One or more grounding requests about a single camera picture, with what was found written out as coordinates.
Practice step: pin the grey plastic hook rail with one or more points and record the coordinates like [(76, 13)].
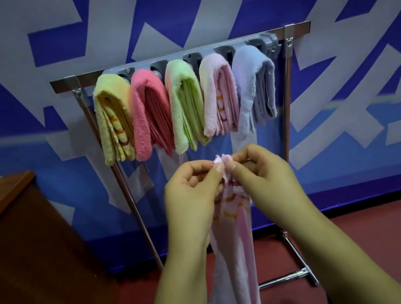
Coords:
[(271, 43)]

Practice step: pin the light blue towel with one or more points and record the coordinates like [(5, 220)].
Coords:
[(254, 83)]

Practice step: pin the white pink patterned towel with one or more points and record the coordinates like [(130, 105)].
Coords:
[(234, 257), (218, 91)]

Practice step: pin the person's left hand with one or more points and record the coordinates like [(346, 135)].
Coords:
[(190, 211)]

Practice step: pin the light green towel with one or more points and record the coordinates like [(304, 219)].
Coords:
[(184, 104)]

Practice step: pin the metal rack frame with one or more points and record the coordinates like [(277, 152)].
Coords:
[(64, 85)]

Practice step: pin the blue white printed banner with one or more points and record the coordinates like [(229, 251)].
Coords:
[(359, 60)]

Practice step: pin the brown wooden cabinet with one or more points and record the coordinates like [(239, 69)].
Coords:
[(35, 273)]

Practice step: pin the yellow striped towel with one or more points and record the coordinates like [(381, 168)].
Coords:
[(114, 117)]

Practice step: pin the person's right hand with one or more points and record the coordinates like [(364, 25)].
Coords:
[(276, 187)]

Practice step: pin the person's right forearm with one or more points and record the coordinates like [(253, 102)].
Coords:
[(347, 270)]

